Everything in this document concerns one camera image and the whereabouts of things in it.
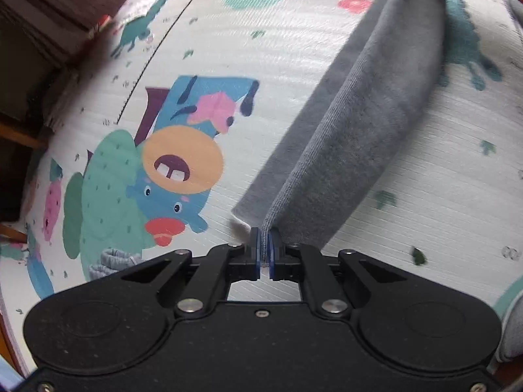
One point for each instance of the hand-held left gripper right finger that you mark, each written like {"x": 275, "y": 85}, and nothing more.
{"x": 274, "y": 253}

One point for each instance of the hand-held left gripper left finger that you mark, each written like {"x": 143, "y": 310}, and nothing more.
{"x": 255, "y": 253}

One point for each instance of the grey towel stack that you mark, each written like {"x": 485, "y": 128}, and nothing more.
{"x": 359, "y": 130}

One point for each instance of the cartoon printed play mat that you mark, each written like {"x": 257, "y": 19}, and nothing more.
{"x": 286, "y": 49}

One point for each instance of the grey cloth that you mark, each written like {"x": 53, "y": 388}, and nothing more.
{"x": 512, "y": 335}

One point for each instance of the brown curtain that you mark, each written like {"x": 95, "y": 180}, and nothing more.
{"x": 49, "y": 4}

